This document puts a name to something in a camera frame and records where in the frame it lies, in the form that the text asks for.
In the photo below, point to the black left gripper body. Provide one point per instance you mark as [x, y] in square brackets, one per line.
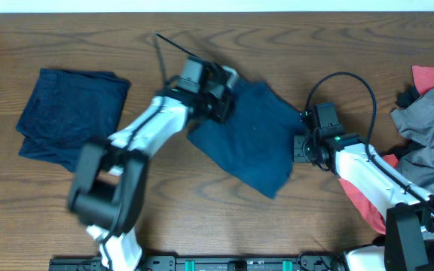
[211, 108]

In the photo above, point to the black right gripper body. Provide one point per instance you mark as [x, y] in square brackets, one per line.
[304, 150]

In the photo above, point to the navy blue shorts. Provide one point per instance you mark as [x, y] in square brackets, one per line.
[255, 143]
[65, 109]

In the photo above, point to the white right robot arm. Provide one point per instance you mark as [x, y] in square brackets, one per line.
[408, 210]

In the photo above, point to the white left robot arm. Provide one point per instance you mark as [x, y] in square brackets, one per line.
[107, 192]

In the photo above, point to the black garment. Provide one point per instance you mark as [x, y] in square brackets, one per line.
[404, 100]

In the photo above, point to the folded navy blue shorts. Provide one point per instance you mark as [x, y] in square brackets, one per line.
[65, 109]

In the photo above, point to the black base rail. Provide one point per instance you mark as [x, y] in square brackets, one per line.
[168, 262]

